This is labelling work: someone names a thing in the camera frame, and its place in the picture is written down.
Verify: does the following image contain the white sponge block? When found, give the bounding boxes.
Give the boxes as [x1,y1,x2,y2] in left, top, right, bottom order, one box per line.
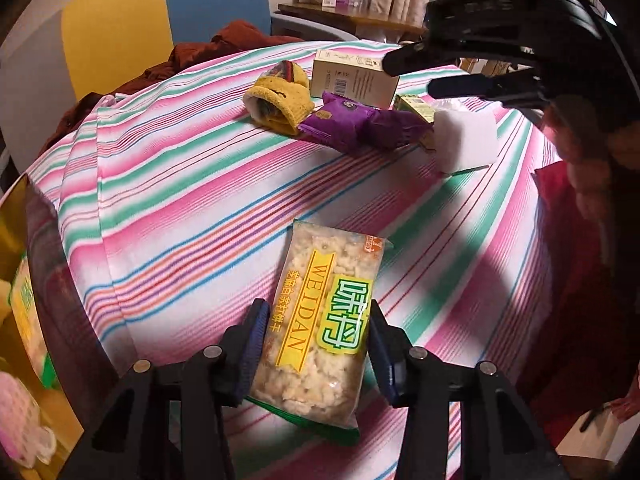
[432,108,497,176]

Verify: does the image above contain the wooden desk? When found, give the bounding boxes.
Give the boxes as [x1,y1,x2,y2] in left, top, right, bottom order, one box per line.
[277,2,431,36]

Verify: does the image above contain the beige cardboard box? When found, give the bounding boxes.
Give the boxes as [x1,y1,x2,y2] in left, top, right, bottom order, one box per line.
[310,50,401,109]

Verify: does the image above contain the maroon jacket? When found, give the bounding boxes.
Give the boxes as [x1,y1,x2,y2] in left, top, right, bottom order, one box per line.
[37,20,306,156]

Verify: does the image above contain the grey yellow blue chair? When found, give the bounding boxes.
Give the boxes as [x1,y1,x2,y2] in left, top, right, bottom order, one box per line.
[0,0,356,191]

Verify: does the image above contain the yellow sock roll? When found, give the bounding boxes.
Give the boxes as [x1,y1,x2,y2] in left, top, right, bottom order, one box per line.
[243,60,316,136]

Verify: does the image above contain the purple snack packet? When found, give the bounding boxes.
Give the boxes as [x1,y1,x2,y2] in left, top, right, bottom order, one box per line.
[299,91,383,156]
[357,108,433,150]

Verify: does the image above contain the person's right hand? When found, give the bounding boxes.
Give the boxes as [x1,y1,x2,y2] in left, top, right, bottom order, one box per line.
[542,109,609,207]

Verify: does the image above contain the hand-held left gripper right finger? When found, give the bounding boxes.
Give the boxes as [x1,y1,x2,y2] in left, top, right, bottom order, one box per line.
[367,300,571,480]

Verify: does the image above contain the gold metal tin box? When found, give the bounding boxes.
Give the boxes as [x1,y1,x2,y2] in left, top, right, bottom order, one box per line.
[0,172,123,480]

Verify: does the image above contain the red garment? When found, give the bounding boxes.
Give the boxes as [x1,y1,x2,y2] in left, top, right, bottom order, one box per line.
[510,160,640,411]

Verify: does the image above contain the green label cracker packet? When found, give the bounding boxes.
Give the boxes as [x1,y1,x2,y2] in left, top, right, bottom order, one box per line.
[245,219,393,446]
[10,255,56,391]

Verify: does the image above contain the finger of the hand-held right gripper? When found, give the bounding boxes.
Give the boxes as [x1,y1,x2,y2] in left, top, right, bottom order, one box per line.
[382,39,544,77]
[428,66,549,107]

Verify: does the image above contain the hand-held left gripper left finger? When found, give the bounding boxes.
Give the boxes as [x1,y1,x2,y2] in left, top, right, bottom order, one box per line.
[60,299,272,480]

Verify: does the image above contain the green small box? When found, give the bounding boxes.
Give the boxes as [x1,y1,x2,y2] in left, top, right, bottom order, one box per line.
[392,94,441,153]

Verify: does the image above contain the white box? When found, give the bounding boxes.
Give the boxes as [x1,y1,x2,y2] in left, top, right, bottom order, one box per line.
[580,400,632,461]

